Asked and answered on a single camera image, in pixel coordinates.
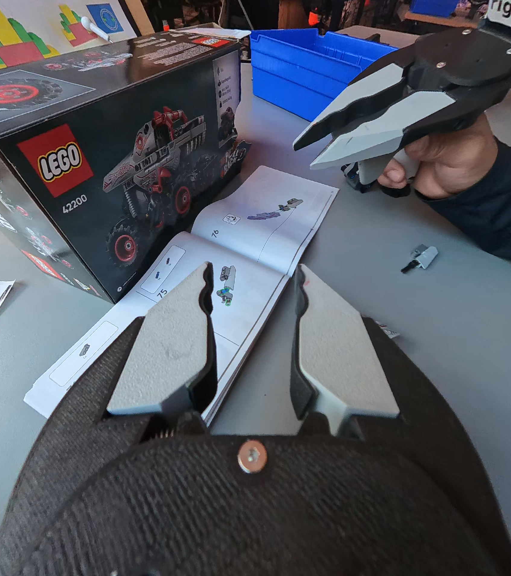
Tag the open instruction booklet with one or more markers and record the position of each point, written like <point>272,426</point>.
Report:
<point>260,216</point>

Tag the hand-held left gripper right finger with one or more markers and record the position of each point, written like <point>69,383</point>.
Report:
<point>341,355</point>

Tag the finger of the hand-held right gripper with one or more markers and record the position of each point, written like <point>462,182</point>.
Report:
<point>381,130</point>
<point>372,87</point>

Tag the black toy truck set box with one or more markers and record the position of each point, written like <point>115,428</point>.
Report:
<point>102,135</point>

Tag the small grey brick with pin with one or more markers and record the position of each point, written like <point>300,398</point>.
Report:
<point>426,256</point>

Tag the brick picture poster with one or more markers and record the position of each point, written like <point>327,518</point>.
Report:
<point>12,49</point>

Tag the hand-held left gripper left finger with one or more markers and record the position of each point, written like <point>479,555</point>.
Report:
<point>165,351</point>

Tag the person's right forearm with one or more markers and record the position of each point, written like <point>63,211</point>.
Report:
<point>507,207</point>

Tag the blue plastic bin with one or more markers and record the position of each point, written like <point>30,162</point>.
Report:
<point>291,67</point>

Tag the blue storage crate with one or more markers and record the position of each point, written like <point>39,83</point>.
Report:
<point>433,6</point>

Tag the person's right hand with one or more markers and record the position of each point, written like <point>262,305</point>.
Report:
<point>453,157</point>

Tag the white paper slip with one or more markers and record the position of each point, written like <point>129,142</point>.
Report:
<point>219,35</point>

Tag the small printed paper scrap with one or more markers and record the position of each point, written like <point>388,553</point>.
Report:
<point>388,332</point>

